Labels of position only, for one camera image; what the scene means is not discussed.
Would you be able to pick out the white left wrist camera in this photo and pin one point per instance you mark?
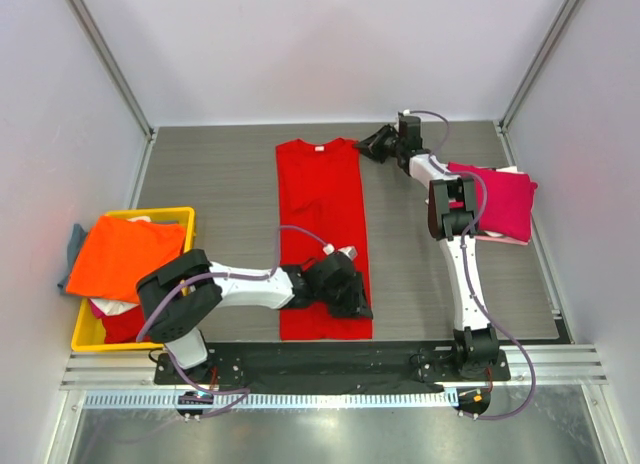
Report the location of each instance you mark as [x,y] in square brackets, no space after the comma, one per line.
[348,252]

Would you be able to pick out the folded magenta t-shirt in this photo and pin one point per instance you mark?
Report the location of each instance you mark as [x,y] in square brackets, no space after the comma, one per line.
[507,215]

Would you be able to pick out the yellow plastic bin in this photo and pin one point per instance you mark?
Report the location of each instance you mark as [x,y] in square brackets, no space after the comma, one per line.
[89,334]

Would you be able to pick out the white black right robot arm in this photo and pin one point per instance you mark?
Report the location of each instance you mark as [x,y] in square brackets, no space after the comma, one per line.
[455,204]

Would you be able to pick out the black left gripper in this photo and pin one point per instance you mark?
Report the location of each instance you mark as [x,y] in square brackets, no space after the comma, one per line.
[355,303]

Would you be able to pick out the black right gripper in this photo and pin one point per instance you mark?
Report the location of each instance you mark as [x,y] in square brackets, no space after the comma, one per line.
[385,141]

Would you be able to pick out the aluminium frame post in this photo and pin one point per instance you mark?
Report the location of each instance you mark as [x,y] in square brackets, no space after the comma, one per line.
[97,41]
[558,27]

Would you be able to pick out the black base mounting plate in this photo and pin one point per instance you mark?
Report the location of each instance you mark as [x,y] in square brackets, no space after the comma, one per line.
[340,368]

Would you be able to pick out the white slotted cable duct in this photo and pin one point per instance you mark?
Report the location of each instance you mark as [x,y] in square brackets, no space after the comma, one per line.
[183,400]

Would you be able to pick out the left aluminium frame post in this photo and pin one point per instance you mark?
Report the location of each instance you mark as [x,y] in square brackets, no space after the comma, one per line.
[97,41]

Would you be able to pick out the grey t-shirt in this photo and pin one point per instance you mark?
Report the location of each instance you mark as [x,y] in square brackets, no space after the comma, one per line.
[74,246]

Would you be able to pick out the orange t-shirt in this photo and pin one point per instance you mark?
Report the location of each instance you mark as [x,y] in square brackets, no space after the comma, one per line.
[172,242]

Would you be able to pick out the dark red t-shirt in bin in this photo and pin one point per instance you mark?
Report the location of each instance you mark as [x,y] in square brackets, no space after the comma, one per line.
[123,328]

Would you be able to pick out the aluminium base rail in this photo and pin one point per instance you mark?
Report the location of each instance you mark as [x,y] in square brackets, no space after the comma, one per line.
[553,365]

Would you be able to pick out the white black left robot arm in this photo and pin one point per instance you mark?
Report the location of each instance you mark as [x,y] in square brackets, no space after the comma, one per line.
[176,297]

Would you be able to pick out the folded pink t-shirt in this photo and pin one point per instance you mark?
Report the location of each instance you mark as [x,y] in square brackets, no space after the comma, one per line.
[500,238]

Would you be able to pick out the right aluminium frame post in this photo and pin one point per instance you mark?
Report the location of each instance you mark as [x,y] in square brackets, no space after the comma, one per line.
[558,27]

